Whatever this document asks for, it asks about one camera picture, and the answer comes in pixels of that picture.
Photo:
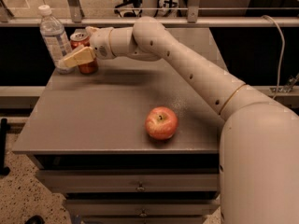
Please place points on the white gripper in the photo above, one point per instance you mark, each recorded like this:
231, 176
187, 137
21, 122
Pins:
101, 44

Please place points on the red coke can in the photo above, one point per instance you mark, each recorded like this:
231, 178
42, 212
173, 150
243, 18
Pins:
82, 38

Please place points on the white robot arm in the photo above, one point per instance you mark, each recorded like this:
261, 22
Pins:
259, 149

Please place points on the clear plastic water bottle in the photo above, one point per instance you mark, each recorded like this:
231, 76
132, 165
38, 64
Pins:
55, 38

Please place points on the black office chair base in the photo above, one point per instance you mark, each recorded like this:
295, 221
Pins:
128, 9

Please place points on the red apple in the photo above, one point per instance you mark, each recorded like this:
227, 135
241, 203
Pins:
161, 123

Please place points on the grey drawer cabinet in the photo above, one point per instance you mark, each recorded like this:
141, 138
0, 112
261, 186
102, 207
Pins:
97, 123

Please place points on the black stand at left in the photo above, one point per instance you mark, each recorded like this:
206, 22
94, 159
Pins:
4, 127

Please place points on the cabinet drawer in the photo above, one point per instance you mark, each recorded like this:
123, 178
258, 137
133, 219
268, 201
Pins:
126, 181
141, 208

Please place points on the top cabinet drawer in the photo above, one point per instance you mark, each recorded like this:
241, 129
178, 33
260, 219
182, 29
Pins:
126, 181

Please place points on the metal railing post left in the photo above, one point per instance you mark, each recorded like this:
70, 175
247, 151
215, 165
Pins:
76, 11

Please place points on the metal railing post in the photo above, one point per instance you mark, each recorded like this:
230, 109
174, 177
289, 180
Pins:
76, 11
193, 6

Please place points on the metal railing post right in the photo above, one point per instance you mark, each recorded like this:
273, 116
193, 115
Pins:
193, 6

